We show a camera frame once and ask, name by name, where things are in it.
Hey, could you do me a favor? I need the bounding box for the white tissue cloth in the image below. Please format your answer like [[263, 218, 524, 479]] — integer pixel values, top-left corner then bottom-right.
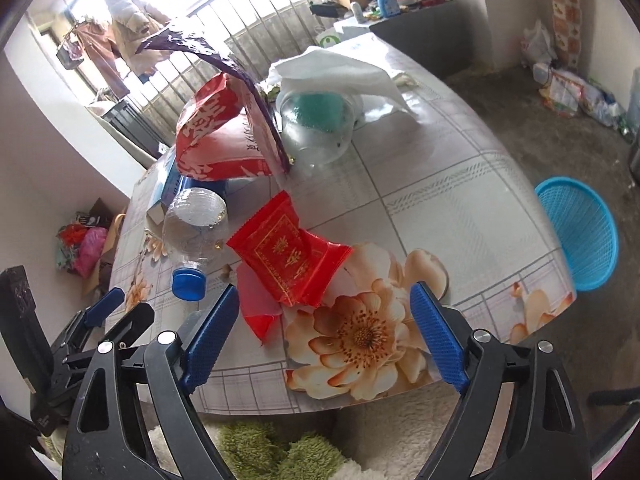
[[271, 47, 416, 124]]

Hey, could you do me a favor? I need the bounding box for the dark grey cabinet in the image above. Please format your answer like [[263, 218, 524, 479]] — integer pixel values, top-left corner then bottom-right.
[[333, 0, 476, 82]]

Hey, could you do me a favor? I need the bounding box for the red snack wrapper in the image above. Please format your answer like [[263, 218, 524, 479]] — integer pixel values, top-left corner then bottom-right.
[[227, 191, 352, 341]]

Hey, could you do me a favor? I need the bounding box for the red white snack bag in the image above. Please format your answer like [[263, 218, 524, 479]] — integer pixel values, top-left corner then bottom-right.
[[175, 73, 284, 181]]

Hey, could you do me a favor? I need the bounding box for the blue white medicine box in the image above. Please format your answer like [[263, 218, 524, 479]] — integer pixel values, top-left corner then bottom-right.
[[146, 146, 227, 226]]

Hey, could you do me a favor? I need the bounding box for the clear bottle blue cap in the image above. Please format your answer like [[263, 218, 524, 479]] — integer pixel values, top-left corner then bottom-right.
[[163, 188, 229, 301]]

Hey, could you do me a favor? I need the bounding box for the metal window railing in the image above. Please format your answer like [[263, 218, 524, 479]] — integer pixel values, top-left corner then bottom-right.
[[113, 0, 336, 155]]

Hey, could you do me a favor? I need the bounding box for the green plastic bag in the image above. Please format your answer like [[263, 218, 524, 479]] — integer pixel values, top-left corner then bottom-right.
[[291, 92, 345, 132]]

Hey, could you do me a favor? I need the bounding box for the green fluffy rug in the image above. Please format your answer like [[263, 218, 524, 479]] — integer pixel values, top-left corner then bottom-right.
[[216, 422, 346, 479]]

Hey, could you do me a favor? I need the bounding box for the purple food bag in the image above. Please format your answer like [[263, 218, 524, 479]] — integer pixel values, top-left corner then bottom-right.
[[136, 21, 291, 174]]

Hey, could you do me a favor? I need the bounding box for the clear plastic bowl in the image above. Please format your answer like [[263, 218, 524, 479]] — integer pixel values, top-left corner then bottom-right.
[[276, 91, 363, 172]]

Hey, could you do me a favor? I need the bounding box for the floor trash pile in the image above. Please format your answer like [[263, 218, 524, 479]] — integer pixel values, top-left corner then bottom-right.
[[521, 20, 636, 143]]

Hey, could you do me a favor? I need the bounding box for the blue plastic trash basket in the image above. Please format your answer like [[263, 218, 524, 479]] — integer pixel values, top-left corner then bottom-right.
[[535, 177, 620, 292]]

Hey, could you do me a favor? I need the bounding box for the brown paper gift bag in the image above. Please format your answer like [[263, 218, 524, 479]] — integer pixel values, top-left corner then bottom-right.
[[81, 212, 126, 298]]

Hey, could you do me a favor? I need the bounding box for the beige hanging jacket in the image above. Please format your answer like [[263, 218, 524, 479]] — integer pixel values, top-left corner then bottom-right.
[[105, 0, 170, 79]]

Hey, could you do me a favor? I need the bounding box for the pink hanging garment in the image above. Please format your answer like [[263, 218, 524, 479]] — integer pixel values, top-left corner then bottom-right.
[[72, 20, 129, 100]]

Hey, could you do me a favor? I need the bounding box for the floral bed sheet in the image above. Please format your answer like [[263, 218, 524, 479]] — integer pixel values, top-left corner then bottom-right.
[[193, 34, 575, 416]]

